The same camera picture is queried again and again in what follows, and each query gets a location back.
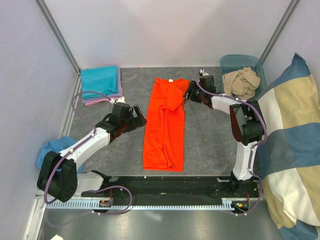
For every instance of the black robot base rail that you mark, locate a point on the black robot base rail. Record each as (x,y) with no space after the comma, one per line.
(168,189)

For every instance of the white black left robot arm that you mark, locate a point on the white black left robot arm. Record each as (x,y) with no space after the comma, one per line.
(59,176)

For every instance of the grey slotted cable duct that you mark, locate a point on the grey slotted cable duct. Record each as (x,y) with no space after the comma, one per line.
(95,203)

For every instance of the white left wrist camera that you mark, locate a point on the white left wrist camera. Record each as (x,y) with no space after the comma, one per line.
(119,100)

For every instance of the crumpled blue cloth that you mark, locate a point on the crumpled blue cloth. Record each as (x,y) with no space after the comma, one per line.
(55,146)

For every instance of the right aluminium frame post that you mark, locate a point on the right aluminium frame post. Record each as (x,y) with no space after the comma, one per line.
(289,11)

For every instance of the blue beige checkered pillow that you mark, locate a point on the blue beige checkered pillow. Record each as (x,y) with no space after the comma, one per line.
(290,158)

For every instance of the teal plastic bin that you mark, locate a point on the teal plastic bin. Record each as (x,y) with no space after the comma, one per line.
(234,62)

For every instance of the folded pink t-shirt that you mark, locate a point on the folded pink t-shirt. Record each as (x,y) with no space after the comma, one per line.
(92,101)

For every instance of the left aluminium frame post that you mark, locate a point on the left aluminium frame post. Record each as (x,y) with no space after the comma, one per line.
(58,34)

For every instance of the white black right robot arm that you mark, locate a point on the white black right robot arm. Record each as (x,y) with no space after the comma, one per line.
(247,127)

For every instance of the orange t-shirt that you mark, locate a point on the orange t-shirt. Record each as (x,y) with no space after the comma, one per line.
(163,146)

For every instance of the crumpled beige t-shirt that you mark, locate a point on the crumpled beige t-shirt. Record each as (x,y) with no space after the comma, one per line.
(241,83)

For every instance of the folded purple t-shirt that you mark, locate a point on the folded purple t-shirt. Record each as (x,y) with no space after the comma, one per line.
(117,95)

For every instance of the aluminium frame post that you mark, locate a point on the aluminium frame post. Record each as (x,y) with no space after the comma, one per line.
(289,11)
(58,34)

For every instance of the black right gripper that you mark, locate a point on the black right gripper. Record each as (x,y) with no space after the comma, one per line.
(193,86)

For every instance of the folded turquoise t-shirt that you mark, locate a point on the folded turquoise t-shirt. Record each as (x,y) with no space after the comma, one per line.
(103,80)

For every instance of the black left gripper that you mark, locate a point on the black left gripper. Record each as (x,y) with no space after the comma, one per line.
(140,121)

